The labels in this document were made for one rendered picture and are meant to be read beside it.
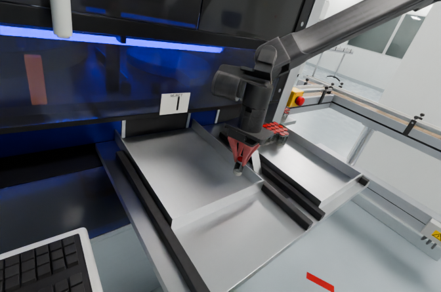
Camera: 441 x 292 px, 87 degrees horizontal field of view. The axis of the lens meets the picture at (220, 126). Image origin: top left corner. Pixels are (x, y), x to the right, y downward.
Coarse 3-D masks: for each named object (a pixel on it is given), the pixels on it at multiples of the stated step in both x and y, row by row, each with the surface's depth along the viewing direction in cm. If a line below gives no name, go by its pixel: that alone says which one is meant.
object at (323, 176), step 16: (288, 128) 92; (272, 144) 84; (288, 144) 87; (304, 144) 87; (272, 160) 75; (288, 160) 77; (304, 160) 79; (320, 160) 81; (336, 160) 79; (288, 176) 63; (304, 176) 71; (320, 176) 73; (336, 176) 75; (352, 176) 75; (304, 192) 60; (320, 192) 65; (336, 192) 62; (320, 208) 60
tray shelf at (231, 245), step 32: (128, 192) 51; (352, 192) 69; (192, 224) 47; (224, 224) 49; (256, 224) 51; (288, 224) 53; (160, 256) 40; (192, 256) 41; (224, 256) 43; (256, 256) 44; (224, 288) 38
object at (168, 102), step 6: (162, 96) 59; (168, 96) 60; (174, 96) 62; (180, 96) 63; (186, 96) 64; (162, 102) 60; (168, 102) 61; (174, 102) 62; (180, 102) 64; (186, 102) 65; (162, 108) 61; (168, 108) 62; (174, 108) 63; (180, 108) 65; (186, 108) 66; (162, 114) 62
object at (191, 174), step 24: (192, 120) 81; (120, 144) 62; (144, 144) 67; (168, 144) 70; (192, 144) 73; (216, 144) 72; (144, 168) 58; (168, 168) 60; (192, 168) 62; (216, 168) 65; (168, 192) 53; (192, 192) 55; (216, 192) 56; (240, 192) 54; (168, 216) 44; (192, 216) 47
